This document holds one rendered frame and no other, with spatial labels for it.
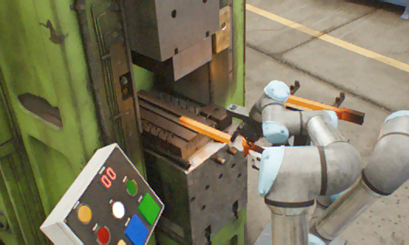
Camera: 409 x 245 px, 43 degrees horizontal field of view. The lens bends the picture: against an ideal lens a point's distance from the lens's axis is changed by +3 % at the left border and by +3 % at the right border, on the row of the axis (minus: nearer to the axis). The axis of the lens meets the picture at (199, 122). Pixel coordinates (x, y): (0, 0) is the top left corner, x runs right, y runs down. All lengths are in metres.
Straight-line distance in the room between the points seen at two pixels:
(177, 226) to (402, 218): 1.42
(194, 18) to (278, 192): 0.77
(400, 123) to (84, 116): 0.96
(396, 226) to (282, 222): 1.92
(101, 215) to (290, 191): 0.57
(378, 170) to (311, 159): 0.29
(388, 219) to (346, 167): 1.93
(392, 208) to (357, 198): 1.70
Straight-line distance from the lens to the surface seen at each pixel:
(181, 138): 1.94
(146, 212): 1.61
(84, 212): 1.43
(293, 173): 1.17
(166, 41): 1.65
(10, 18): 1.90
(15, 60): 1.96
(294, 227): 1.21
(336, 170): 1.18
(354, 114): 2.15
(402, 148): 1.43
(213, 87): 2.18
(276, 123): 1.54
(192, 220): 2.07
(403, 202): 3.24
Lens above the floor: 2.14
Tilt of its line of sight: 35 degrees down
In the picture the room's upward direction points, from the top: 3 degrees counter-clockwise
